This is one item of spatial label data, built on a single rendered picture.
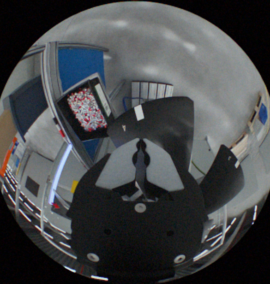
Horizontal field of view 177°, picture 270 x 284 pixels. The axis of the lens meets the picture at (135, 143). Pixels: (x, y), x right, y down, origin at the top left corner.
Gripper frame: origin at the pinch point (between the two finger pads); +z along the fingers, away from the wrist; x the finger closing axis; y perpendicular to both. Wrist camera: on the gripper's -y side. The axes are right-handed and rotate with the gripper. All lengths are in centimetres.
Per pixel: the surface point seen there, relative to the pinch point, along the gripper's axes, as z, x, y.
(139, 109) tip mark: 9.8, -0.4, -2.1
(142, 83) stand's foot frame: 97, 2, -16
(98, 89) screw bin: 18.3, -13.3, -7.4
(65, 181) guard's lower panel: 40, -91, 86
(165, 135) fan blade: 5.0, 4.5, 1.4
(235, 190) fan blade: -4.7, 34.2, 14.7
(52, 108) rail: 18.0, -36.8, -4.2
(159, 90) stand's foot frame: 98, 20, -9
